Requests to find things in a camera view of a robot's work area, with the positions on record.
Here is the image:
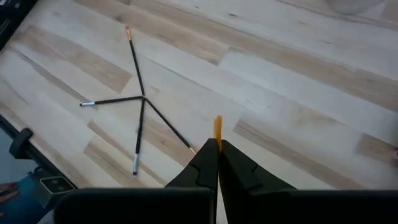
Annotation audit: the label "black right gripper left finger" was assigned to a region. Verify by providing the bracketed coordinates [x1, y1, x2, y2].
[166, 139, 220, 224]

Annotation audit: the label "person's hand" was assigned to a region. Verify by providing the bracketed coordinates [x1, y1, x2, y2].
[0, 182, 19, 206]

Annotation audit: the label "crossed paint brushes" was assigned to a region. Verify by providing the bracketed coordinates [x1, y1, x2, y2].
[132, 97, 146, 176]

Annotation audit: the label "wide orange bristle paintbrush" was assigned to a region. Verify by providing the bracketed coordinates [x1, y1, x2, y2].
[213, 114, 224, 153]

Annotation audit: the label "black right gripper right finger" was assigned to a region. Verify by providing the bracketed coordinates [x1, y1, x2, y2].
[220, 139, 296, 224]

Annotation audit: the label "black table clamp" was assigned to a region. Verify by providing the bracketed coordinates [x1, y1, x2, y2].
[8, 127, 34, 160]

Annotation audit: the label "dark bristle silver ferrule paintbrush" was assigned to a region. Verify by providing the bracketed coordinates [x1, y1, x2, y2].
[79, 95, 146, 108]

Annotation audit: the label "thin orange tip paintbrush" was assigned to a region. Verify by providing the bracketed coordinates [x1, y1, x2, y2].
[124, 26, 146, 99]
[142, 96, 197, 156]

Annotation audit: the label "person's leg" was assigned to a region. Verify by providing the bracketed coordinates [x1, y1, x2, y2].
[0, 172, 55, 224]

